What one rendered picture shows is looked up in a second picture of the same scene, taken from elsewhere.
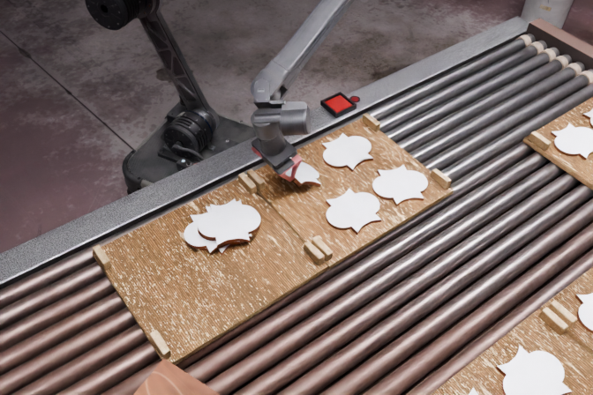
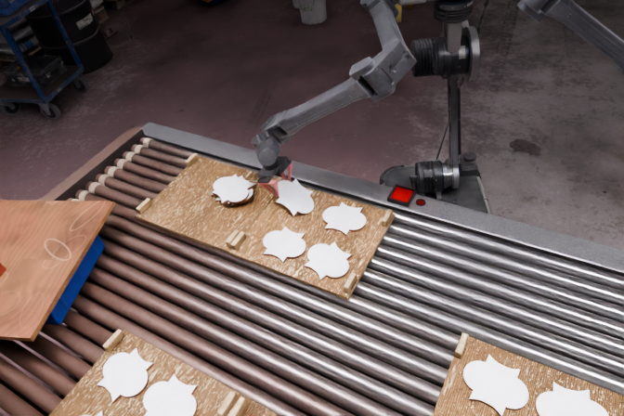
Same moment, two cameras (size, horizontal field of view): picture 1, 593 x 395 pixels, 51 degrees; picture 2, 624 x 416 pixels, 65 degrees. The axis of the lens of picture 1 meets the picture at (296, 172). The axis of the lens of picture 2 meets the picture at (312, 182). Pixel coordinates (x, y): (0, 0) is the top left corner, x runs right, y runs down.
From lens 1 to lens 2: 1.42 m
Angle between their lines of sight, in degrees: 52
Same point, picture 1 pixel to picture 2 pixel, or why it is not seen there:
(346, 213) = (278, 240)
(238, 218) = (237, 190)
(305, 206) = (276, 220)
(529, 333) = (214, 392)
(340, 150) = (341, 214)
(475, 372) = (168, 362)
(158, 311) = (167, 197)
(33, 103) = (425, 111)
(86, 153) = (408, 155)
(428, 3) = not seen: outside the picture
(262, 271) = (212, 223)
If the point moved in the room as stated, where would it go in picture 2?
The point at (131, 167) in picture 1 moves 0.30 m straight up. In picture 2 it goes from (388, 173) to (387, 129)
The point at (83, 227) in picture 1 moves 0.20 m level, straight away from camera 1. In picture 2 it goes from (216, 147) to (251, 121)
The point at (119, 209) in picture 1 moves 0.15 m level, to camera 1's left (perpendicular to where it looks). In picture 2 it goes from (236, 151) to (227, 132)
